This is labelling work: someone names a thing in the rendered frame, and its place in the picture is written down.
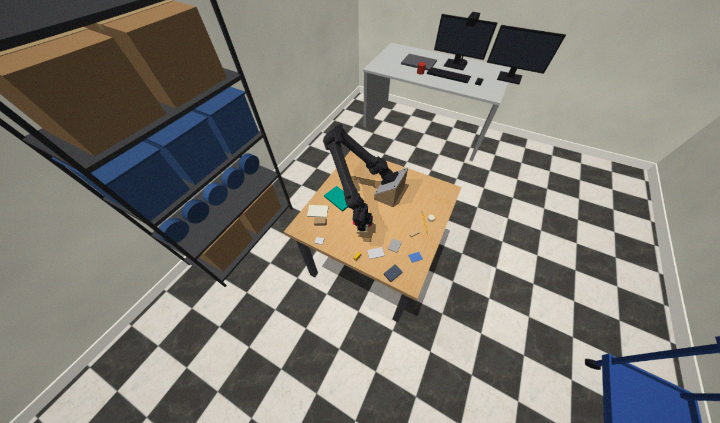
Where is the teal flat rectangular block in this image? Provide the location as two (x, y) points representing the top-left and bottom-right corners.
(324, 186), (348, 211)

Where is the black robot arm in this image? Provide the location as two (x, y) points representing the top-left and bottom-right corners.
(323, 123), (399, 231)

